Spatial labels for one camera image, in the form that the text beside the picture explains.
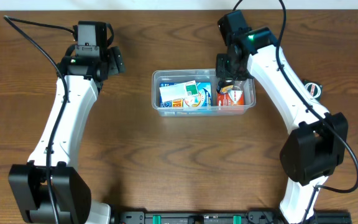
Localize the dark bottle white cap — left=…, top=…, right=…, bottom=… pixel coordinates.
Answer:
left=216, top=80, right=235, bottom=95

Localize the red Panadol ActiFast box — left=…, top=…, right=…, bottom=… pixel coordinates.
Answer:
left=217, top=90, right=244, bottom=106

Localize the blue Kool Fever box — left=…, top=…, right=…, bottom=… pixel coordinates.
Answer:
left=160, top=82, right=212, bottom=108

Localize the white green Panadol box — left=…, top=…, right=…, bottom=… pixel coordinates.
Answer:
left=159, top=80, right=198, bottom=102

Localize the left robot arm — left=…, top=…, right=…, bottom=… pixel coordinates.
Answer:
left=8, top=46, right=126, bottom=223

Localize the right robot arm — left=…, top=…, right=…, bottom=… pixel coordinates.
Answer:
left=216, top=25, right=348, bottom=223

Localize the clear plastic container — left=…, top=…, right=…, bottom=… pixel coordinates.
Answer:
left=152, top=69, right=256, bottom=117

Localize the dark green small box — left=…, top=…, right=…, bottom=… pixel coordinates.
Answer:
left=302, top=79, right=323, bottom=101

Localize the left black cable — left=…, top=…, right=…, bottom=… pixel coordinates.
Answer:
left=3, top=15, right=76, bottom=224

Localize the black cable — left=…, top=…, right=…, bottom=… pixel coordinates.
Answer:
left=232, top=0, right=358, bottom=224
left=3, top=15, right=76, bottom=224

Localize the right black cable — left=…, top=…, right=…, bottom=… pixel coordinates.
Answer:
left=232, top=0, right=358, bottom=224

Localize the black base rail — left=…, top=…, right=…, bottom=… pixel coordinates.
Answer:
left=109, top=210, right=352, bottom=224

